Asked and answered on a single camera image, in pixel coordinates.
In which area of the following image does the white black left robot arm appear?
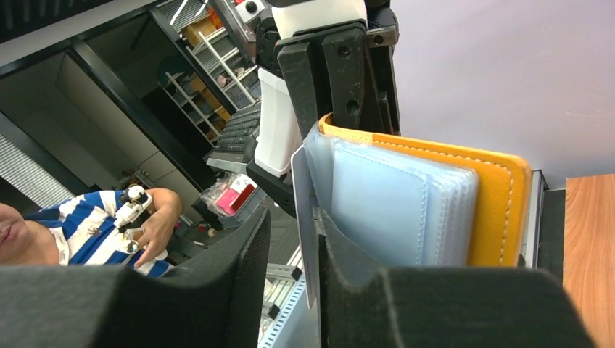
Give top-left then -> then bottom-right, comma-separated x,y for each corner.
246,1 -> 400,215

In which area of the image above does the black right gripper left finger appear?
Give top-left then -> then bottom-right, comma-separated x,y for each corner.
1,209 -> 271,347

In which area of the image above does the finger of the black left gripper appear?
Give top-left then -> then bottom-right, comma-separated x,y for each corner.
322,28 -> 365,129
278,43 -> 318,139

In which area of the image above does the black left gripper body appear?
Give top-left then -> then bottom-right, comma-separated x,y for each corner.
273,4 -> 400,135

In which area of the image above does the black keyboard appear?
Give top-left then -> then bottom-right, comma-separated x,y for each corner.
204,103 -> 261,168

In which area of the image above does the person in striped shirt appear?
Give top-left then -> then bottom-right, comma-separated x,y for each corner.
1,188 -> 183,278

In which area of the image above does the white teleoperation controller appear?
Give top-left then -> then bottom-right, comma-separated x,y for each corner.
114,186 -> 181,266

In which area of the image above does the white metal shelf rack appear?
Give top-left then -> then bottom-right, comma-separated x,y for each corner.
150,1 -> 261,145

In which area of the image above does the aluminium frame rail right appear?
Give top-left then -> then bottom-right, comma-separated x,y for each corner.
519,170 -> 548,268

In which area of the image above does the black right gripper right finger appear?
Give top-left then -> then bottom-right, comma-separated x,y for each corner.
313,207 -> 593,347

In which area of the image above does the yellow leather card holder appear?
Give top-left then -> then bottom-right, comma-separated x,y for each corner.
318,114 -> 532,267

